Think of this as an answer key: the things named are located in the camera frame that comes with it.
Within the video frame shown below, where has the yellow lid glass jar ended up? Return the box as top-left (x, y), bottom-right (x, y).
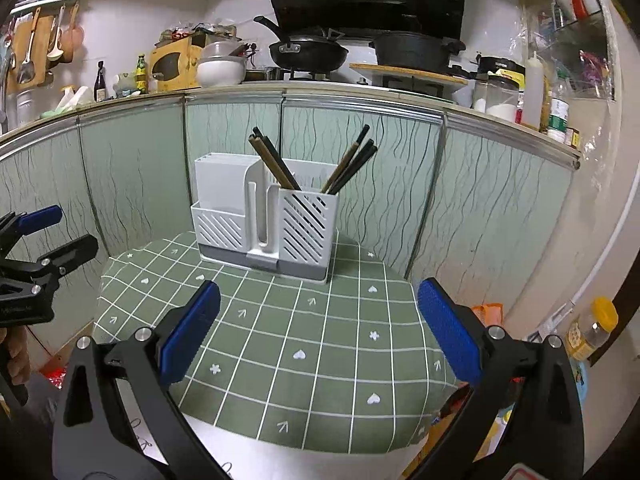
top-left (565, 297), bottom-right (618, 362)

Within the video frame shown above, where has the yellow microwave oven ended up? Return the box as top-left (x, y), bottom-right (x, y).
top-left (150, 37), bottom-right (203, 92)

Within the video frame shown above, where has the white rice cooker pot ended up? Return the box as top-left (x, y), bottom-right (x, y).
top-left (196, 40), bottom-right (247, 88)

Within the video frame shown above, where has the green glass bottle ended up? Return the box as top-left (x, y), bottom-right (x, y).
top-left (134, 53), bottom-right (148, 94)

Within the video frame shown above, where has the dark glass bottle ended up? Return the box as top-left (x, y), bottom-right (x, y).
top-left (93, 60), bottom-right (107, 102)

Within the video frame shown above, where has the green label white bottle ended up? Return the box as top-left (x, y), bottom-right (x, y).
top-left (547, 98), bottom-right (570, 144)

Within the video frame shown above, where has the black cooking pot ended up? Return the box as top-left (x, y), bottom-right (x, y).
top-left (369, 32), bottom-right (466, 74)

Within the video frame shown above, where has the hanging wooden cutting board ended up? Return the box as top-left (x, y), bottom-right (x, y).
top-left (8, 13), bottom-right (54, 94)

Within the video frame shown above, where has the black wok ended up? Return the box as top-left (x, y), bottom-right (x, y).
top-left (254, 15), bottom-right (348, 74)

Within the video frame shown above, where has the clear salt container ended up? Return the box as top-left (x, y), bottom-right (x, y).
top-left (473, 74), bottom-right (520, 122)

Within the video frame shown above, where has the person's left hand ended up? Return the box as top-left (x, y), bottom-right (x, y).
top-left (1, 326), bottom-right (30, 386)

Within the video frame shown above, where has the green checkered tablecloth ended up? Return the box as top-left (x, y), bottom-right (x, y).
top-left (93, 233), bottom-right (457, 479)

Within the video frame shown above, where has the orange plastic bag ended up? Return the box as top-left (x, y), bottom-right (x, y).
top-left (472, 302), bottom-right (503, 327)

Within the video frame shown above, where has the white pipe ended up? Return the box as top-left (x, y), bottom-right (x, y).
top-left (526, 162), bottom-right (640, 342)

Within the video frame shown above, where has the white utensil holder rack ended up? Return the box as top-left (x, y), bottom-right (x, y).
top-left (191, 153), bottom-right (340, 283)

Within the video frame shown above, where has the white squeeze bottle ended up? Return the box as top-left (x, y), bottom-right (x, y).
top-left (521, 53), bottom-right (544, 131)

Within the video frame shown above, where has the black chopstick one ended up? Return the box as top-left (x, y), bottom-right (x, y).
top-left (328, 139), bottom-right (378, 195)

